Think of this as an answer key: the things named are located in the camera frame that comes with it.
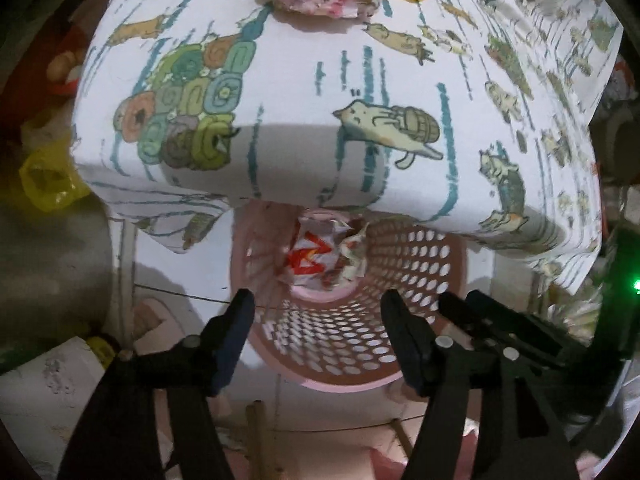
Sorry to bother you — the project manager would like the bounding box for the cat print tablecloth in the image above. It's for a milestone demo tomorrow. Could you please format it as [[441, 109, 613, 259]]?
[[70, 0, 626, 301]]

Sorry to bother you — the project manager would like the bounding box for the grey round container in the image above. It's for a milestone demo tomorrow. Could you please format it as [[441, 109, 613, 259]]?
[[0, 195, 114, 356]]

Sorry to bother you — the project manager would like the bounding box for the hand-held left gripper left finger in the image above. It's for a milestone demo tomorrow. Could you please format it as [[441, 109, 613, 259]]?
[[57, 288, 256, 480]]

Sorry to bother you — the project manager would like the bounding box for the pink perforated plastic basket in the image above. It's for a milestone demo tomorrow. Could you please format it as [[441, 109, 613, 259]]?
[[229, 200, 468, 393]]

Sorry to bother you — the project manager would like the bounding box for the wooden stick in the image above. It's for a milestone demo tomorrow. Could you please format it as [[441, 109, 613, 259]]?
[[246, 400, 271, 480]]

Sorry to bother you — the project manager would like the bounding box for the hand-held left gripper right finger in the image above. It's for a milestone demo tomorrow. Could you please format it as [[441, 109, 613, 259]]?
[[381, 290, 583, 480]]

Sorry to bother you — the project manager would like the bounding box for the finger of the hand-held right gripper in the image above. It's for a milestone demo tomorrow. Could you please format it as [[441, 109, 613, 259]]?
[[438, 291, 501, 356], [466, 291, 568, 368]]

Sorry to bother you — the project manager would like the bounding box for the red cloth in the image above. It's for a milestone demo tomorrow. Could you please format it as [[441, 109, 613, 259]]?
[[10, 25, 90, 97]]

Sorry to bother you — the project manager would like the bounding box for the clear plastic bag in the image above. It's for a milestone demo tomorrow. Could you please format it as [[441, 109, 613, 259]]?
[[547, 280, 606, 346]]

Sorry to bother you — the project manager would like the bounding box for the yellow plastic bag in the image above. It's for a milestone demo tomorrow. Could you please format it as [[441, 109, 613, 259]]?
[[19, 140, 92, 212]]

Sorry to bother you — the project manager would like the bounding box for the white cardboard sheet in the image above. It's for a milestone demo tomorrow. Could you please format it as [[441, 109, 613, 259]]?
[[0, 336, 168, 480]]

